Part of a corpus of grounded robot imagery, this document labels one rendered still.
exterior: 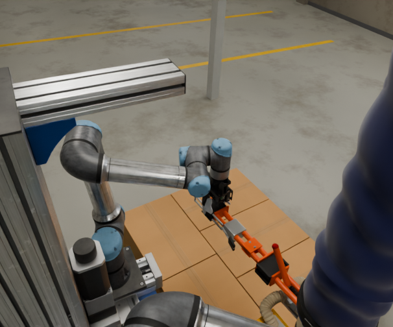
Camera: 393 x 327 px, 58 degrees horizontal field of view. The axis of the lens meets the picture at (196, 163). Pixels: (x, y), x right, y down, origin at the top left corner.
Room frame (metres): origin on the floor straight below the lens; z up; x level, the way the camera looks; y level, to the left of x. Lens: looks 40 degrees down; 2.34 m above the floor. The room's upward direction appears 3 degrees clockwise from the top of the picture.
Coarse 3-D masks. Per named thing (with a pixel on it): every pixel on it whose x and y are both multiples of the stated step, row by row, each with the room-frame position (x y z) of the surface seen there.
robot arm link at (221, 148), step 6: (222, 138) 1.05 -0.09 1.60; (216, 144) 1.01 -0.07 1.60; (222, 144) 1.01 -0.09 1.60; (228, 144) 1.01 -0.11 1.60; (210, 150) 1.00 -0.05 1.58; (216, 150) 0.99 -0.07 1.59; (222, 150) 0.99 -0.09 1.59; (228, 150) 0.99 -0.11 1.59; (216, 156) 0.99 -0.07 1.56; (222, 156) 0.98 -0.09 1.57; (228, 156) 0.99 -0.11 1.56; (210, 162) 0.98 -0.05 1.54; (216, 162) 0.98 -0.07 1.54; (222, 162) 0.98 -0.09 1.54; (228, 162) 1.00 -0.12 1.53; (216, 168) 0.99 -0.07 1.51; (222, 168) 0.98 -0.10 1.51; (228, 168) 1.00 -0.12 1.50
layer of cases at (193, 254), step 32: (256, 192) 1.87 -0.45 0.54; (128, 224) 1.51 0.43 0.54; (160, 224) 1.53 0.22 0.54; (192, 224) 1.54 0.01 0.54; (256, 224) 1.56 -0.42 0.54; (288, 224) 1.58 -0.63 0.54; (160, 256) 1.28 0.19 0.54; (192, 256) 1.29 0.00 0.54; (224, 256) 1.30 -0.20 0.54; (288, 256) 1.32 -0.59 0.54; (160, 288) 1.08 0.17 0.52; (192, 288) 1.08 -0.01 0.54; (224, 288) 1.09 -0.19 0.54; (256, 288) 1.09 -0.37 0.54; (288, 320) 0.92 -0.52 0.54
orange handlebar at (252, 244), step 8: (216, 216) 0.98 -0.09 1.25; (224, 216) 0.99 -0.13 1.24; (240, 240) 0.86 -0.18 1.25; (248, 240) 0.86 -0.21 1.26; (256, 240) 0.86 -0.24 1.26; (248, 248) 0.82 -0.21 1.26; (256, 248) 0.82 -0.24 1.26; (248, 256) 0.81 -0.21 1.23; (256, 256) 0.79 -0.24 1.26; (280, 280) 0.70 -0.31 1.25; (280, 288) 0.67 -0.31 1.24; (288, 288) 0.67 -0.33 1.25; (296, 288) 0.67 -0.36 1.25; (288, 296) 0.64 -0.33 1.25
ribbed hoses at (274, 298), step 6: (300, 282) 0.73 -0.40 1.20; (270, 294) 0.67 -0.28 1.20; (276, 294) 0.67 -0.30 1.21; (282, 294) 0.67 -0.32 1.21; (264, 300) 0.65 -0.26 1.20; (270, 300) 0.65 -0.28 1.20; (276, 300) 0.65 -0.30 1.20; (282, 300) 0.66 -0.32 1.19; (264, 306) 0.63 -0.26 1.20; (270, 306) 0.63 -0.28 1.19; (264, 312) 0.61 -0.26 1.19; (270, 312) 0.61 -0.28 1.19; (264, 318) 0.60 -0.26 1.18; (270, 318) 0.59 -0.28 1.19; (270, 324) 0.58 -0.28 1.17; (276, 324) 0.58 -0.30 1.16
